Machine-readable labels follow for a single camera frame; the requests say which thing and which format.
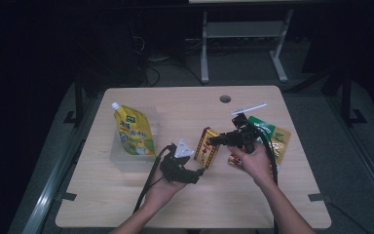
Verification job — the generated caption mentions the black floor cables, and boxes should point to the black floor cables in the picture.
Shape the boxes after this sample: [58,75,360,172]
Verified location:
[128,32,206,87]

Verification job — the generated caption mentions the left hand-held gripper black cable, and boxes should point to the left hand-held gripper black cable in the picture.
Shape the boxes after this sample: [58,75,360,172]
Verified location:
[132,144,176,214]

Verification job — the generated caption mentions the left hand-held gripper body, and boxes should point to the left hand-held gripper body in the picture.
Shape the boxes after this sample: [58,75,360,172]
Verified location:
[160,138,201,185]

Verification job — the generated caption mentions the green and red snack packet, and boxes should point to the green and red snack packet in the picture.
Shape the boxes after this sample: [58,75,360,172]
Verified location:
[228,115,292,169]

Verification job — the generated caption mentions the person's left hand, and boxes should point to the person's left hand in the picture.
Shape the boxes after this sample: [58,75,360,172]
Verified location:
[141,168,188,213]

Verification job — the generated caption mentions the person's right hand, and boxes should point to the person's right hand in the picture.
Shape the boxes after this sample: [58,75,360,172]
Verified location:
[227,141,276,189]

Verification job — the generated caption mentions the aluminium rail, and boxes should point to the aluminium rail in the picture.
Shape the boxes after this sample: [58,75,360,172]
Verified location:
[325,97,374,209]
[20,139,86,234]

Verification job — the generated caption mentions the white metal desk frame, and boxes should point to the white metal desk frame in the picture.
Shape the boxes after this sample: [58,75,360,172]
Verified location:
[200,9,295,85]

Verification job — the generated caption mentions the black metal stand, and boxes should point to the black metal stand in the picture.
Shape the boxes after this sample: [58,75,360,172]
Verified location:
[62,72,86,128]
[320,64,368,128]

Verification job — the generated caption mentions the right hand-held gripper black cable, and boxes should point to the right hand-held gripper black cable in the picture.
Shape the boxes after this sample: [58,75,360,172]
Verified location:
[252,125,281,234]

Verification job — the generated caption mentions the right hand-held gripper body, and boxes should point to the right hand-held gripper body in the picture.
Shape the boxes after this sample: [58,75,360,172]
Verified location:
[230,102,268,154]

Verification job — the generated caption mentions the yellow spout pouch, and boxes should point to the yellow spout pouch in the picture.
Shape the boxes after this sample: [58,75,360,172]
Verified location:
[111,101,157,157]

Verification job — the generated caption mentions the clear plastic container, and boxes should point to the clear plastic container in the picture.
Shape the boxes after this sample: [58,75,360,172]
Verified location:
[109,105,162,174]

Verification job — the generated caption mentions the hand-held gripper black cable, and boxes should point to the hand-held gripper black cable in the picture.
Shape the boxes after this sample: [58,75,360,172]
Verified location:
[252,125,281,234]
[132,144,176,214]

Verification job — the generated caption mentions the small red and yellow box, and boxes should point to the small red and yellow box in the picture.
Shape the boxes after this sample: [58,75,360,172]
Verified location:
[193,127,221,170]

